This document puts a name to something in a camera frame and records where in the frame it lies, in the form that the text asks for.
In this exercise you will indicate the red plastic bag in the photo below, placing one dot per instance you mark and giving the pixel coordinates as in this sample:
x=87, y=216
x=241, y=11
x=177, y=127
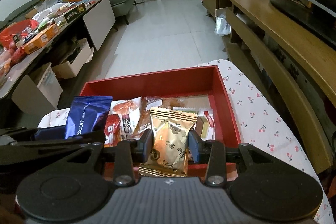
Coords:
x=13, y=32

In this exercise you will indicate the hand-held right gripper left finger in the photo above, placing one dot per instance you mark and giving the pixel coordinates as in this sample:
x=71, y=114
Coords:
x=144, y=145

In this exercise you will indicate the dark blue wafer packet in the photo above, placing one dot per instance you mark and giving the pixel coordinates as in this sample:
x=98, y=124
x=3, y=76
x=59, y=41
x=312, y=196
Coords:
x=86, y=113

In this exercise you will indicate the green and white packet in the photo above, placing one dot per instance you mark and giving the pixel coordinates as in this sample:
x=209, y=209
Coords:
x=183, y=109

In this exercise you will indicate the cherry print tablecloth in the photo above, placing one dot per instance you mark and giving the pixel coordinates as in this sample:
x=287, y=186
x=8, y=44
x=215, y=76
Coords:
x=262, y=121

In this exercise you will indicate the red snack packet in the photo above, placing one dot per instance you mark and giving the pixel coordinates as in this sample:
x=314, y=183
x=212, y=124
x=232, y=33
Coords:
x=111, y=132

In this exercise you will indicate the flat orange box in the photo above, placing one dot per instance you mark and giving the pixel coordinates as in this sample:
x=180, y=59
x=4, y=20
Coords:
x=39, y=39

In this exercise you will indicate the gold snack packet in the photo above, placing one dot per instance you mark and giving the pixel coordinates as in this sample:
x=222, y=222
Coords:
x=170, y=140

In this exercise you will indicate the wooden television cabinet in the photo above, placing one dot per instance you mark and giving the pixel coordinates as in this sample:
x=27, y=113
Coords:
x=288, y=29

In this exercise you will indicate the white cardboard box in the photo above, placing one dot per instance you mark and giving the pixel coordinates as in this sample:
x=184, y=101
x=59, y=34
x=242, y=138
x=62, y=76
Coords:
x=76, y=64

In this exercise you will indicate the clear cake packet red label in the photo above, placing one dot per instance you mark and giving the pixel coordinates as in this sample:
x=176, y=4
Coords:
x=207, y=121

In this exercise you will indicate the black flat box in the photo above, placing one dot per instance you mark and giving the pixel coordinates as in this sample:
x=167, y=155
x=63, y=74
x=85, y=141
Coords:
x=71, y=14

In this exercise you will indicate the clear orange spicy gluten packet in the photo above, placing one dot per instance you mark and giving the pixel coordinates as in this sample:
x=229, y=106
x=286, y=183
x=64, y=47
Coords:
x=143, y=121

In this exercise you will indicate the red cardboard box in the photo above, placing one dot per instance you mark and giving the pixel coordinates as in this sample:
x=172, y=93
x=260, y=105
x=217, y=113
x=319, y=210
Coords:
x=231, y=119

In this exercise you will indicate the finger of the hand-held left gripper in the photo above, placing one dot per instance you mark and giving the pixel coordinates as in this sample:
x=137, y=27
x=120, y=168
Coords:
x=78, y=140
x=50, y=133

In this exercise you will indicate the clear plastic bag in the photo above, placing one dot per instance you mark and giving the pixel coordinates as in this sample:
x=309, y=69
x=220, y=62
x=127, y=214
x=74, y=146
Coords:
x=223, y=22

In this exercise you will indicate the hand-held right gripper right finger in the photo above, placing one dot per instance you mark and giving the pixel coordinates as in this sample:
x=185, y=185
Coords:
x=194, y=146

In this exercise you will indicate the white spicy strip packet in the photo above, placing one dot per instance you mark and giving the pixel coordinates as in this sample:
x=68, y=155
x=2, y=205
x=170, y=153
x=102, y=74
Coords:
x=126, y=113

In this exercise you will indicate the grey sofa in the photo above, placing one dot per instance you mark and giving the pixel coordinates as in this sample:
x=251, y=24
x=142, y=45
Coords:
x=122, y=1

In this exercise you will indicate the long dark coffee table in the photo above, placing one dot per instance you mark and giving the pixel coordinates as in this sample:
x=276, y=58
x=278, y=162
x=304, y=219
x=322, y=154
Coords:
x=15, y=69

